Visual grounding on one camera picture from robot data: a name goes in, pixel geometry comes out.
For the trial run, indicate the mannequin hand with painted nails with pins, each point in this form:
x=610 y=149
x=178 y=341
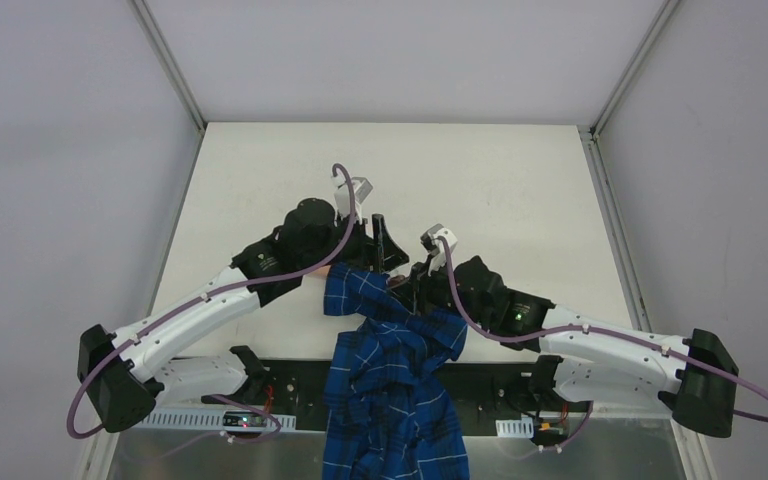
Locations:
x=320 y=273

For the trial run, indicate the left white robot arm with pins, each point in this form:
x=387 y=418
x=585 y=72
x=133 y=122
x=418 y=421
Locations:
x=128 y=372

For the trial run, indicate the blue plaid shirt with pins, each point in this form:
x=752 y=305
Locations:
x=391 y=344

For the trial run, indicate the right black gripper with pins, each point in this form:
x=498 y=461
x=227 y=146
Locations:
x=425 y=283

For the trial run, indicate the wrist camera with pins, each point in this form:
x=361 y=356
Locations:
x=361 y=188
x=436 y=240

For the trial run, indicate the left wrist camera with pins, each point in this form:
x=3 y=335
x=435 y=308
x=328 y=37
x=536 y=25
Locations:
x=361 y=188

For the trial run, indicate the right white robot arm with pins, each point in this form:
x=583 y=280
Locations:
x=584 y=360

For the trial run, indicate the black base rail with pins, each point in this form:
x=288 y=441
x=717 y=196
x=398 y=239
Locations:
x=478 y=395

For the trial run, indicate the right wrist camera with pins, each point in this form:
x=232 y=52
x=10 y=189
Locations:
x=436 y=240

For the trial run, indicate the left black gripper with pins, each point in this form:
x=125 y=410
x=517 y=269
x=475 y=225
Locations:
x=371 y=247

